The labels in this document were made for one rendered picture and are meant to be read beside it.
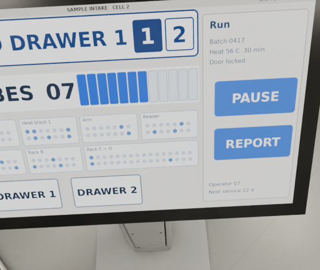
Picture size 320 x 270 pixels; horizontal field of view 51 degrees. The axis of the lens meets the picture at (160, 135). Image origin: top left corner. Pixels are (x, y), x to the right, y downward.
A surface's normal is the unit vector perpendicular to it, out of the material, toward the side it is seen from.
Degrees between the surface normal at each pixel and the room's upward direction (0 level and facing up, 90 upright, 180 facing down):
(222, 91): 50
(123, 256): 5
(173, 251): 0
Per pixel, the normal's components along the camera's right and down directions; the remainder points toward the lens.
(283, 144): 0.01, 0.37
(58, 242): -0.03, -0.47
